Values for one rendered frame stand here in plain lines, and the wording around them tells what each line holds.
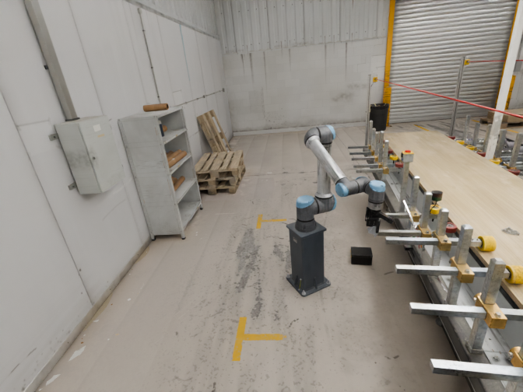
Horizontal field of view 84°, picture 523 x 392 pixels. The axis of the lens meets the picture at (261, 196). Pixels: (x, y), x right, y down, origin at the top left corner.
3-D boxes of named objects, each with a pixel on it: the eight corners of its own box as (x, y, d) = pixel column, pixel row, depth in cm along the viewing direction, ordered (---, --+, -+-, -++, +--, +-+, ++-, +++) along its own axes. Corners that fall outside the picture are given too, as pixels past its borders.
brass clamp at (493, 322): (487, 327, 108) (490, 317, 106) (470, 301, 120) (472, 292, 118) (506, 329, 106) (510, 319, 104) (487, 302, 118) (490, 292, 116)
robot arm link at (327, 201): (310, 209, 257) (310, 125, 224) (328, 205, 261) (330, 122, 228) (319, 217, 243) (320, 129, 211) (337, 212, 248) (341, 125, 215)
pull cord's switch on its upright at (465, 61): (450, 146, 391) (465, 56, 347) (445, 143, 404) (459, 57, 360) (456, 145, 389) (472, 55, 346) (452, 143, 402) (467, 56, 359)
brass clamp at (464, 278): (458, 282, 130) (461, 274, 128) (447, 264, 142) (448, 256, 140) (474, 283, 129) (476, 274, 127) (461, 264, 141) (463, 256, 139)
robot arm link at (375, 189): (378, 178, 180) (389, 183, 171) (377, 196, 185) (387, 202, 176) (365, 180, 177) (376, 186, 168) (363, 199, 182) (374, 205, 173)
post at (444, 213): (429, 282, 169) (442, 210, 150) (427, 278, 173) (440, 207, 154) (436, 283, 169) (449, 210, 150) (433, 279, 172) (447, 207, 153)
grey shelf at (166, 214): (152, 240, 374) (116, 119, 312) (175, 209, 456) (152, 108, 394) (184, 239, 369) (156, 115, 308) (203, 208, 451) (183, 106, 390)
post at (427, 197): (416, 259, 192) (426, 193, 173) (415, 256, 195) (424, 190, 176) (422, 259, 192) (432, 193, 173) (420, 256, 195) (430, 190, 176)
